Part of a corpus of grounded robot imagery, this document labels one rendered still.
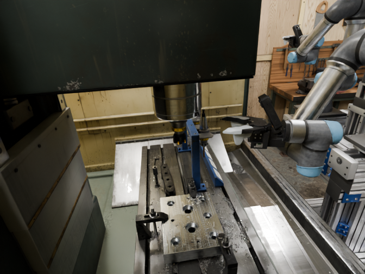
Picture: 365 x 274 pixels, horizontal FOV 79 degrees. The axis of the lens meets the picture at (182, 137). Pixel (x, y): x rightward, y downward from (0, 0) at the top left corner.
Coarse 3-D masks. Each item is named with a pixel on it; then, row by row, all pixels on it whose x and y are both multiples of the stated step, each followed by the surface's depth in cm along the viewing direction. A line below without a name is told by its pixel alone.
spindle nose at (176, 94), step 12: (180, 84) 62; (192, 84) 63; (156, 96) 66; (168, 96) 63; (180, 96) 63; (192, 96) 65; (156, 108) 68; (168, 108) 65; (180, 108) 65; (192, 108) 66; (168, 120) 67; (180, 120) 67
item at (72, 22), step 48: (0, 0) 45; (48, 0) 46; (96, 0) 47; (144, 0) 48; (192, 0) 50; (240, 0) 51; (0, 48) 49; (48, 48) 50; (96, 48) 51; (144, 48) 53; (192, 48) 54; (240, 48) 55; (0, 96) 53
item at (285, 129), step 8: (256, 120) 72; (264, 120) 72; (272, 128) 70; (280, 128) 70; (288, 128) 68; (256, 136) 71; (264, 136) 70; (272, 136) 72; (280, 136) 71; (288, 136) 69; (264, 144) 71; (272, 144) 72; (280, 144) 72
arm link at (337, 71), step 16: (336, 48) 76; (352, 48) 71; (336, 64) 75; (352, 64) 73; (320, 80) 78; (336, 80) 75; (320, 96) 77; (304, 112) 80; (320, 112) 79; (288, 144) 80
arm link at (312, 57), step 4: (312, 48) 154; (316, 48) 153; (312, 52) 155; (316, 52) 155; (308, 56) 154; (312, 56) 155; (316, 56) 156; (308, 60) 156; (312, 60) 157; (308, 64) 159; (312, 64) 159
